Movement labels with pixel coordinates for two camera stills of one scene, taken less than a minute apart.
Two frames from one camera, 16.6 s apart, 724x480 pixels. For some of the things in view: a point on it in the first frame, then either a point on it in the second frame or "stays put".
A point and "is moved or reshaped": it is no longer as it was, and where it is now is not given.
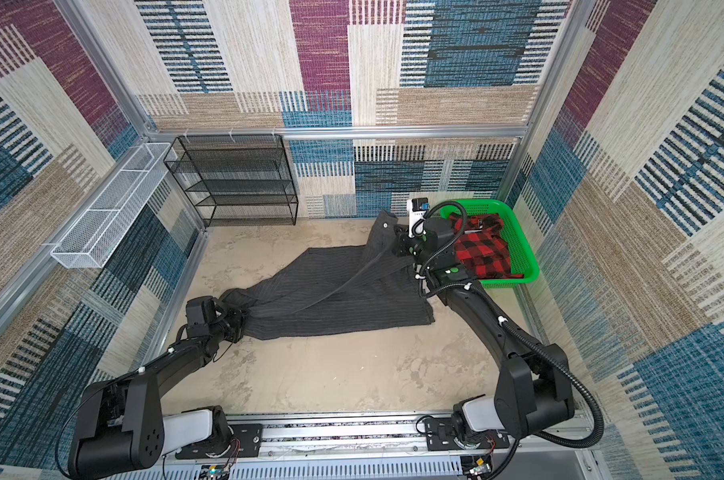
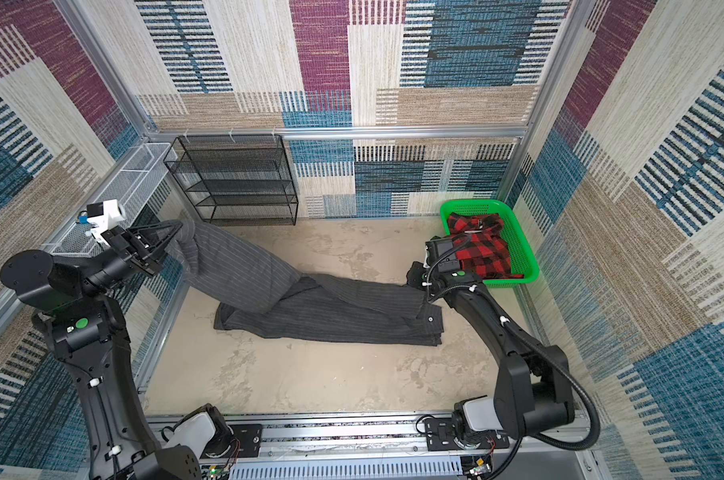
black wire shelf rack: x=236 y=179 stays put
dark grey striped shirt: x=340 y=287 is moved or reshaped
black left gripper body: x=229 y=324 → x=126 y=248
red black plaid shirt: x=483 y=246 stays put
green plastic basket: x=521 y=259 stays put
